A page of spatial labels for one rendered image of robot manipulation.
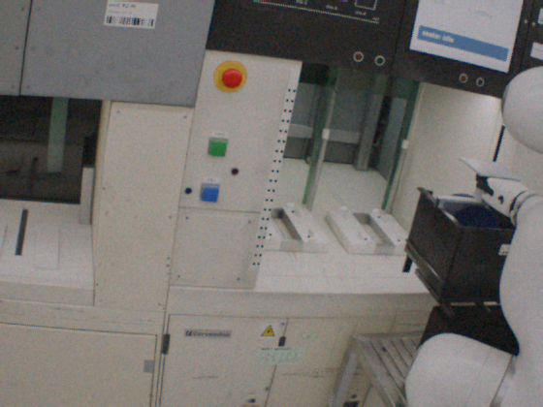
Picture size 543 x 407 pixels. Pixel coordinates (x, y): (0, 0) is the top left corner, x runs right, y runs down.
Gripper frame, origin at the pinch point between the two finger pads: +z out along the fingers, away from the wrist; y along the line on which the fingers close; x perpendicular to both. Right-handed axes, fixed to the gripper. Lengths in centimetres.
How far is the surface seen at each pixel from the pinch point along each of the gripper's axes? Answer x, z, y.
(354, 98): -13, 105, 10
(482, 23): 32.0, 15.1, -1.7
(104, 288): -40, 14, -77
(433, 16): 30.4, 14.9, -14.9
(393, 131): -20, 95, 24
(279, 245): -37, 34, -31
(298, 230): -35, 41, -25
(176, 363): -61, 14, -58
